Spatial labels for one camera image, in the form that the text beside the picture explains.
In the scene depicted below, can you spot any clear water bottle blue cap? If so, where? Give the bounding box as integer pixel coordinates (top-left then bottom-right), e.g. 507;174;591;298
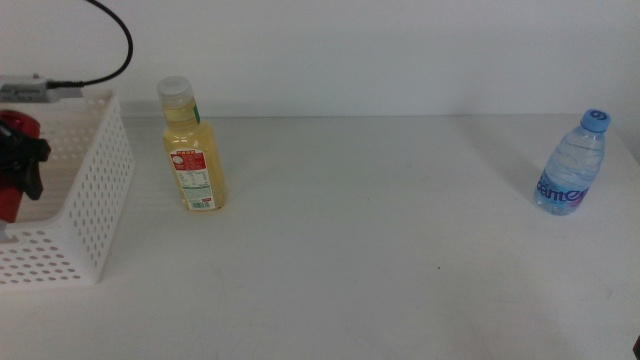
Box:
533;108;611;216

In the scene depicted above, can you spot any white perforated plastic basket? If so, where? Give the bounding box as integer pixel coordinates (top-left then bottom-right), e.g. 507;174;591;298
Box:
0;89;136;287

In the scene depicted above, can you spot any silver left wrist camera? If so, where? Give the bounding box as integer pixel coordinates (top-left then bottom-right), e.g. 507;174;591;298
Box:
0;73;84;104

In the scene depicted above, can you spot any yellow juice bottle white cap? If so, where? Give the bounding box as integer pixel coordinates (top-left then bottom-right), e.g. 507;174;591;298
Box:
156;75;230;212

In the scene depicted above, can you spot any black braided left camera cable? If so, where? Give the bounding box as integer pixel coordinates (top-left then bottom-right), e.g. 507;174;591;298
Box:
47;0;135;90

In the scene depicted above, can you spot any red cola can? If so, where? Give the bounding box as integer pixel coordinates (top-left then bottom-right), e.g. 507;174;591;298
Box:
0;110;41;224

